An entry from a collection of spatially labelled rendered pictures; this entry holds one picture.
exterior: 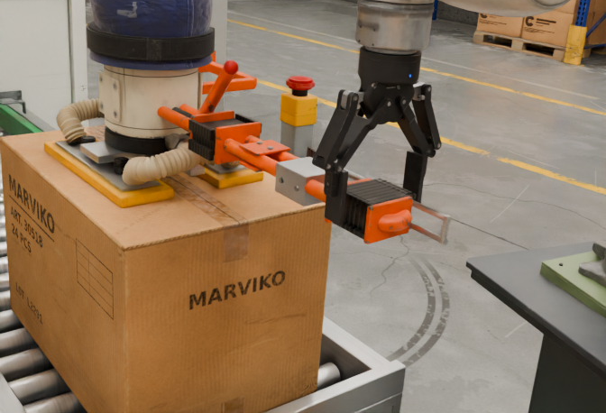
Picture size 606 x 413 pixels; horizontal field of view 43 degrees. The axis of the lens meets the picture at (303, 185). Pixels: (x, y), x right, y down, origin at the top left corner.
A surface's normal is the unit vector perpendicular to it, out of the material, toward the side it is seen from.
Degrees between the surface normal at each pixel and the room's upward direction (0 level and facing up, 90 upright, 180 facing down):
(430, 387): 0
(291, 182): 90
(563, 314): 0
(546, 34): 93
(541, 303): 0
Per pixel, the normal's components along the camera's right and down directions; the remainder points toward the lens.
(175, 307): 0.60, 0.32
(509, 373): 0.07, -0.94
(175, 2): 0.43, 0.15
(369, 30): -0.79, 0.16
